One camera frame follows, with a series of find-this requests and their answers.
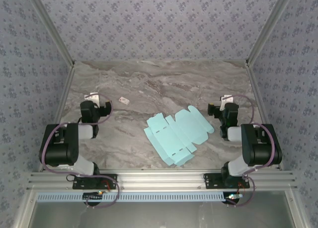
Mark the light blue paper box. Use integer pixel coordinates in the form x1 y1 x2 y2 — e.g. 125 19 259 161
143 105 215 167

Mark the black controller board with LEDs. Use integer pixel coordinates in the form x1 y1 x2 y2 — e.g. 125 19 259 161
82 191 104 202
224 193 243 205

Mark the grey metal sheet panel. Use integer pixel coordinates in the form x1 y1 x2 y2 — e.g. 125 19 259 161
29 191 295 228

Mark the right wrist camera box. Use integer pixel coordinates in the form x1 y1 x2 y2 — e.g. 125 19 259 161
220 94 235 110

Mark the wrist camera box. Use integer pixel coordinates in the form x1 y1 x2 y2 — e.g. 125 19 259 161
83 92 100 107
220 94 235 110

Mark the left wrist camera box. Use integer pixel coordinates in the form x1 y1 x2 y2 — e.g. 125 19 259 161
83 92 100 107

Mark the aluminium side rail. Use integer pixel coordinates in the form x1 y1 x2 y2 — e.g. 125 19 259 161
38 65 77 173
244 65 285 171

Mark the aluminium rail beam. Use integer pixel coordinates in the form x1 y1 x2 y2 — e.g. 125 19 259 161
26 170 298 191

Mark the aluminium frame post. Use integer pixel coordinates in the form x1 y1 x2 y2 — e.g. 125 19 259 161
25 0 76 67
245 0 297 67

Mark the slotted grey cable duct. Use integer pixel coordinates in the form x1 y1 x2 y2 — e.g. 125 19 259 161
36 191 225 203

